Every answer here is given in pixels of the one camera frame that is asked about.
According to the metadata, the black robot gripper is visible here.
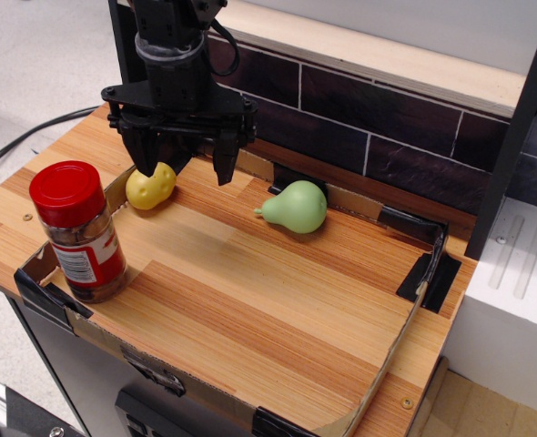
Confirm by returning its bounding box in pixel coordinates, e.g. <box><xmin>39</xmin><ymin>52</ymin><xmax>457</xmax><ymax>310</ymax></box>
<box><xmin>101</xmin><ymin>36</ymin><xmax>258</xmax><ymax>186</ymax></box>

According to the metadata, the red-capped spice bottle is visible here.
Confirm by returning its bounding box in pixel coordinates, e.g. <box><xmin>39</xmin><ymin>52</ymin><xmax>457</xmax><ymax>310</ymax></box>
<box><xmin>29</xmin><ymin>160</ymin><xmax>127</xmax><ymax>303</ymax></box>

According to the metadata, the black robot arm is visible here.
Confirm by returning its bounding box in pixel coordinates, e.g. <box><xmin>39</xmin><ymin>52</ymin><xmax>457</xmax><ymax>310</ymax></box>
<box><xmin>101</xmin><ymin>1</ymin><xmax>258</xmax><ymax>185</ymax></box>

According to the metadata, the cardboard fence with black tape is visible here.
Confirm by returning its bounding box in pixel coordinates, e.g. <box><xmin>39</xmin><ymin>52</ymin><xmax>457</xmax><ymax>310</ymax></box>
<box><xmin>16</xmin><ymin>159</ymin><xmax>448</xmax><ymax>436</ymax></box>

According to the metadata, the yellow toy potato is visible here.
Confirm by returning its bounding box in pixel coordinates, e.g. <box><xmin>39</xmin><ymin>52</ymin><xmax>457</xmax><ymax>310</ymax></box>
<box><xmin>126</xmin><ymin>162</ymin><xmax>177</xmax><ymax>210</ymax></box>

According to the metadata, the green toy pear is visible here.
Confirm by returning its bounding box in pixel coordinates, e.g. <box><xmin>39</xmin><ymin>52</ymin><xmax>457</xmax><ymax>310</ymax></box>
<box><xmin>254</xmin><ymin>180</ymin><xmax>328</xmax><ymax>234</ymax></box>

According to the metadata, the black cable on floor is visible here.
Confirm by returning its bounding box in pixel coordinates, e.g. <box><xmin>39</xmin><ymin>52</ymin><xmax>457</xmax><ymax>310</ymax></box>
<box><xmin>0</xmin><ymin>105</ymin><xmax>100</xmax><ymax>176</ymax></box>

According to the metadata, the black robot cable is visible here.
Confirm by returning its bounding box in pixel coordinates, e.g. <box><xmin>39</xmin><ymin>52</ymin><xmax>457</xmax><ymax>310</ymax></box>
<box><xmin>208</xmin><ymin>19</ymin><xmax>241</xmax><ymax>77</ymax></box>

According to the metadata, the black vertical post left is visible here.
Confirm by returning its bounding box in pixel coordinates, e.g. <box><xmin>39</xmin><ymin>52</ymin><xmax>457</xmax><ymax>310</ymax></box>
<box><xmin>107</xmin><ymin>0</ymin><xmax>147</xmax><ymax>84</ymax></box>

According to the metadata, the black vertical post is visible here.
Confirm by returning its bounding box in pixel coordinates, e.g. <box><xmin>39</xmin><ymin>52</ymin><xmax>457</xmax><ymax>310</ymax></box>
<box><xmin>465</xmin><ymin>48</ymin><xmax>537</xmax><ymax>260</ymax></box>
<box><xmin>107</xmin><ymin>0</ymin><xmax>147</xmax><ymax>84</ymax></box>

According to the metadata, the black vertical post right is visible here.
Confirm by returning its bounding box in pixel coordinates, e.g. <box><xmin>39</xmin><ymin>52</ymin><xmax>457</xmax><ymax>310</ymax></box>
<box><xmin>465</xmin><ymin>48</ymin><xmax>537</xmax><ymax>260</ymax></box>

